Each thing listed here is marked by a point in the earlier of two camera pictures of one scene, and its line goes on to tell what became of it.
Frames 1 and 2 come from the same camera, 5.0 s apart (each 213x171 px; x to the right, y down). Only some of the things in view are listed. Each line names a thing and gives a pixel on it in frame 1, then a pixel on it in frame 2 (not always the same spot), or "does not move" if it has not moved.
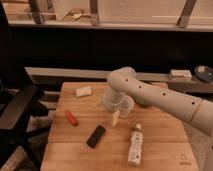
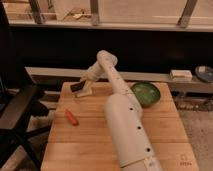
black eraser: (96, 135) → (77, 87)
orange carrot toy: (71, 118) does not move
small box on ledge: (180, 75) does not move
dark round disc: (204, 73) does not move
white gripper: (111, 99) → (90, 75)
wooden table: (166, 144) does not move
